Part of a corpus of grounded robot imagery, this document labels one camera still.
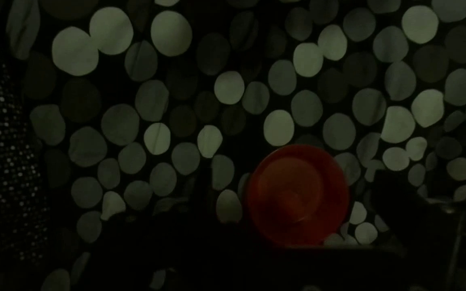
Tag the black grey dotted bedspread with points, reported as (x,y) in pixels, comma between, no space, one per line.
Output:
(139,102)

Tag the red bowl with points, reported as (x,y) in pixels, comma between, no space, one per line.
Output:
(296,196)

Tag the black sparkly fabric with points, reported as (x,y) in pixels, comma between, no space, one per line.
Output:
(23,207)

